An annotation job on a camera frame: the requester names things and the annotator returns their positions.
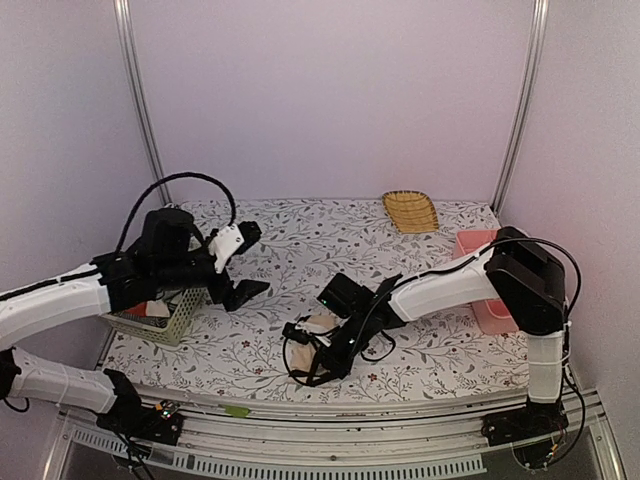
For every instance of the yellow woven bamboo tray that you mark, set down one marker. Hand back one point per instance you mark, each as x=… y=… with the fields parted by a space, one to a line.
x=411 y=212

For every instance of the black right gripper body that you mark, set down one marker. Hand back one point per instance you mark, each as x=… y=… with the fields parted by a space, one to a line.
x=361 y=338

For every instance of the pink divided organizer box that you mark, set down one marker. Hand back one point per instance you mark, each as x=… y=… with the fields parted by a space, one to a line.
x=492 y=315

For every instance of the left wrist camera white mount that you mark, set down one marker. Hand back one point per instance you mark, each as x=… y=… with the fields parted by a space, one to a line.
x=233 y=240

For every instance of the aluminium frame post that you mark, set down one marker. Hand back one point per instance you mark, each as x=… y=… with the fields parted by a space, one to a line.
x=531 y=67
x=124 y=25

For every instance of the floral tablecloth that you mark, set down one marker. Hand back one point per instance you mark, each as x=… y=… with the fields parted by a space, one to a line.
x=304 y=243

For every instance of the red garment in basket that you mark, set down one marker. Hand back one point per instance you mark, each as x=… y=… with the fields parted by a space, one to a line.
x=138 y=310

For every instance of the left aluminium frame post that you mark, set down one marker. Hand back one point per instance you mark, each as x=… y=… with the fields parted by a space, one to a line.
x=124 y=25

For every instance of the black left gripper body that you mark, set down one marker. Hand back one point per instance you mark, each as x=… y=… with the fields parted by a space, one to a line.
x=174 y=274

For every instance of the green tape piece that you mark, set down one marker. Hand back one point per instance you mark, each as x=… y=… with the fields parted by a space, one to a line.
x=236 y=411

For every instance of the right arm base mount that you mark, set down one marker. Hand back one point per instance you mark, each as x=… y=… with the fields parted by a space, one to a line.
x=523 y=423

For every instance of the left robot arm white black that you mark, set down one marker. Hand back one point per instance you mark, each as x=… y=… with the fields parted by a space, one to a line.
x=103 y=286

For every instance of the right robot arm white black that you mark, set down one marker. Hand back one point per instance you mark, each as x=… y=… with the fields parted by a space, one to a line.
x=522 y=272

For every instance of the right aluminium frame post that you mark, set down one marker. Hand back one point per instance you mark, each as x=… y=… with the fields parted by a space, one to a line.
x=531 y=67

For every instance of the cream perforated laundry basket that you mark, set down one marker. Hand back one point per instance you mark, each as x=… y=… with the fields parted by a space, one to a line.
x=165 y=331

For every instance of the aluminium front rail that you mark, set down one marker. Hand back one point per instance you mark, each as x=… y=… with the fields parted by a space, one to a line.
x=426 y=439

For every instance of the beige garment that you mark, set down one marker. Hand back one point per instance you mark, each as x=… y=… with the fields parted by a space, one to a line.
x=300 y=356

